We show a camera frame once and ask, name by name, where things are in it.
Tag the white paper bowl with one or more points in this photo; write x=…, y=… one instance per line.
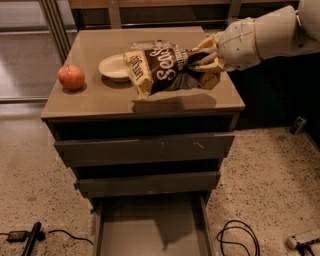
x=114, y=68

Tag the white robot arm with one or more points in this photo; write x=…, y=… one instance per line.
x=288, y=31

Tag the top grey drawer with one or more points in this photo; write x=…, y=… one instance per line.
x=170, y=148

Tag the open bottom grey drawer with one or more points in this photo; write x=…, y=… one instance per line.
x=153, y=225

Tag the clear plastic water bottle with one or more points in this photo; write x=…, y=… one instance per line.
x=150, y=44

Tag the brown chip bag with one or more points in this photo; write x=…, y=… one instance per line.
x=169, y=69

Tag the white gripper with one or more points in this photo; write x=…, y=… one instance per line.
x=237, y=44

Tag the middle grey drawer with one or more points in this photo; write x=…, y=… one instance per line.
x=148, y=184

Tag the black stick tool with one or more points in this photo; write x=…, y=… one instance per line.
x=35, y=235

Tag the small dark floor device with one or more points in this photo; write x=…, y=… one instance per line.
x=298, y=125

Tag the metal railing shelf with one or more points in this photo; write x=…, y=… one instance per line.
x=106, y=25

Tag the black power adapter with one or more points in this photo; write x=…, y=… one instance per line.
x=17, y=236

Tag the red apple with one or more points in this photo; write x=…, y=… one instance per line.
x=71, y=77

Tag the white power strip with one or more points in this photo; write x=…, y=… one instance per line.
x=306, y=238

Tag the grey drawer cabinet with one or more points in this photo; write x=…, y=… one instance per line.
x=104, y=109

